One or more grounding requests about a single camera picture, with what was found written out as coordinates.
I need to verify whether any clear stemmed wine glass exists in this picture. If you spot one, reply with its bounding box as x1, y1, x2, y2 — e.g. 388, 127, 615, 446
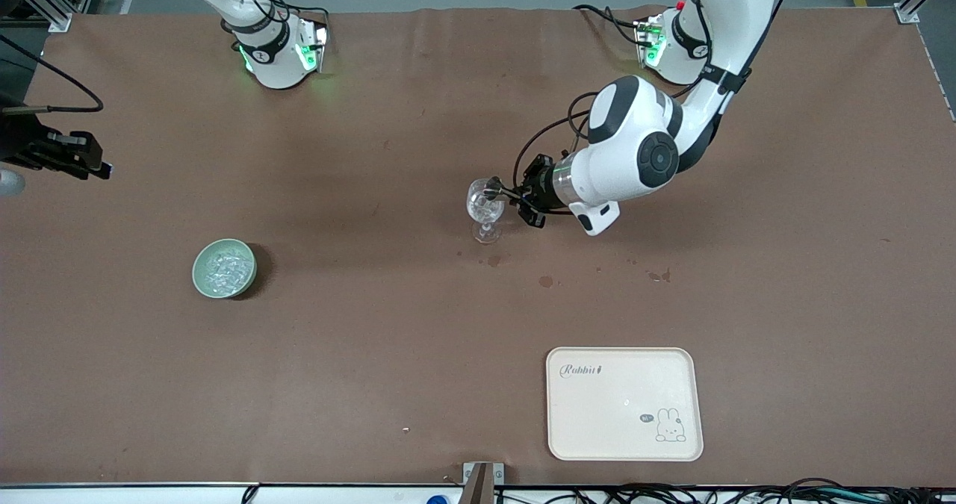
466, 178, 506, 244

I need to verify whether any clear ice cubes pile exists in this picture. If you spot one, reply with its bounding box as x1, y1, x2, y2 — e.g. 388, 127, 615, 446
204, 249, 251, 294

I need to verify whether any brown table cover sheet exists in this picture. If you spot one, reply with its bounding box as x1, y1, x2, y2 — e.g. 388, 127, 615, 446
0, 7, 956, 488

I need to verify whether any pale green ceramic bowl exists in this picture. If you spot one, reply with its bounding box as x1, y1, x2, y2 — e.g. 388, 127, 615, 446
192, 238, 258, 299

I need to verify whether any cream tray with rabbit print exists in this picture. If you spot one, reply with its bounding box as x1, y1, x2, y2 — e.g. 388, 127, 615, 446
546, 346, 704, 462

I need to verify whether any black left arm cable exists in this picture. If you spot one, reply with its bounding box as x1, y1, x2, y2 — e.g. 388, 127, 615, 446
512, 0, 811, 191

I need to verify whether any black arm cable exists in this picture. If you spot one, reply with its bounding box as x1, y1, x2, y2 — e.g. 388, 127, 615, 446
512, 0, 811, 191
0, 34, 104, 113

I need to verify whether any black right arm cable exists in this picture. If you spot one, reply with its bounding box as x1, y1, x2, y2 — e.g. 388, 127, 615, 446
0, 34, 104, 113

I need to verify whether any black left base cable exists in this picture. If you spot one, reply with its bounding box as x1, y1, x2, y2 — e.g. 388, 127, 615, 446
573, 4, 645, 46

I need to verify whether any black base cable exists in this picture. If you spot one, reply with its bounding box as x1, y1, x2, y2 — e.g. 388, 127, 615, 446
573, 4, 645, 46
265, 0, 331, 27

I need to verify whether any black right base cable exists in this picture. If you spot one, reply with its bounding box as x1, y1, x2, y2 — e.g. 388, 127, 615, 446
265, 0, 331, 27

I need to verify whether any aluminium camera mount post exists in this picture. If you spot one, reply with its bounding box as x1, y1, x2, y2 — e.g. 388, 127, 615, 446
462, 461, 505, 504

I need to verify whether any black cable bundle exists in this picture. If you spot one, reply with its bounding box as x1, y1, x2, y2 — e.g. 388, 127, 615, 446
493, 478, 956, 504

